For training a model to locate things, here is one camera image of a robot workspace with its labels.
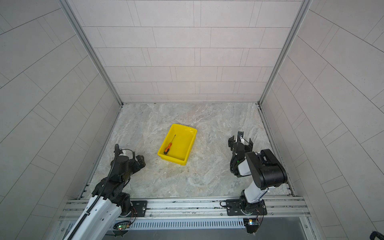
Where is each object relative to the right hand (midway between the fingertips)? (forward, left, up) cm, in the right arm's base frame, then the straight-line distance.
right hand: (241, 136), depth 92 cm
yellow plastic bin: (-2, +38, -3) cm, 38 cm away
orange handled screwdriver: (-5, +46, -1) cm, 46 cm away
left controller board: (-41, +62, -1) cm, 75 cm away
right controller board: (-44, +5, -7) cm, 45 cm away
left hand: (-11, +59, +2) cm, 60 cm away
